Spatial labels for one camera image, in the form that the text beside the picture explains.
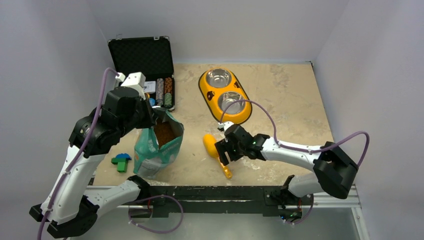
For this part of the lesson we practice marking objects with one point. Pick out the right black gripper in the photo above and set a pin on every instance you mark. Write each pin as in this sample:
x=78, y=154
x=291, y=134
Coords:
x=223, y=146

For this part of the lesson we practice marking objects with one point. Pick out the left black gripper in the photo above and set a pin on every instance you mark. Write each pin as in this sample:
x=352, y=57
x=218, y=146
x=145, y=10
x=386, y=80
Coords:
x=150, y=119

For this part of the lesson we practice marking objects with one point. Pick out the yellow plastic scoop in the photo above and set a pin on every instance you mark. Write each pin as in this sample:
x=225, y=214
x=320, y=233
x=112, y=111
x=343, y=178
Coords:
x=209, y=144

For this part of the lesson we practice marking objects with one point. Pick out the green dog food bag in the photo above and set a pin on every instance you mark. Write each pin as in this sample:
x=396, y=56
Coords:
x=157, y=147

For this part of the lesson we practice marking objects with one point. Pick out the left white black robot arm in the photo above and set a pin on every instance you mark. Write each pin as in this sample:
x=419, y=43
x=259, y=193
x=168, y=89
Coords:
x=69, y=211

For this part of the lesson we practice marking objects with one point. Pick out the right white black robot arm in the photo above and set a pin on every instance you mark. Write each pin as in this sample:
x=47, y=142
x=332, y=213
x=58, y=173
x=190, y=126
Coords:
x=331, y=170

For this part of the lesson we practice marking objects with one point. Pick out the yellow double pet bowl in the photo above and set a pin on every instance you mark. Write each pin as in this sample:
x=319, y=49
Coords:
x=224, y=96

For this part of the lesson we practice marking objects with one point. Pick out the green blue toy blocks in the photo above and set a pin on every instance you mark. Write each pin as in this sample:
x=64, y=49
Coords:
x=121, y=161

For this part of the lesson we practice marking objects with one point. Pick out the black poker chip case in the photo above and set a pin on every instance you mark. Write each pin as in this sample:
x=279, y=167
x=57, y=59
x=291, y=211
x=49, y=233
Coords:
x=150, y=55

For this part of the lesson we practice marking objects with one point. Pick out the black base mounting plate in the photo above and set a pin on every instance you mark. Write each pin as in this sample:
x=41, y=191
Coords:
x=268, y=201

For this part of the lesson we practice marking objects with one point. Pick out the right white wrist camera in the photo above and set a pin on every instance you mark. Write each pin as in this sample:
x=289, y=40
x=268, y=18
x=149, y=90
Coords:
x=223, y=126

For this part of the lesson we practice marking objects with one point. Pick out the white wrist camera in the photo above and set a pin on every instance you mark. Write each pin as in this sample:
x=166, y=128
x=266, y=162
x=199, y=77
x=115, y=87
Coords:
x=223, y=126
x=134, y=80

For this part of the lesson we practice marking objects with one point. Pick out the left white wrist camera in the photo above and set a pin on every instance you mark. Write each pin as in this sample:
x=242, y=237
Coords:
x=134, y=80

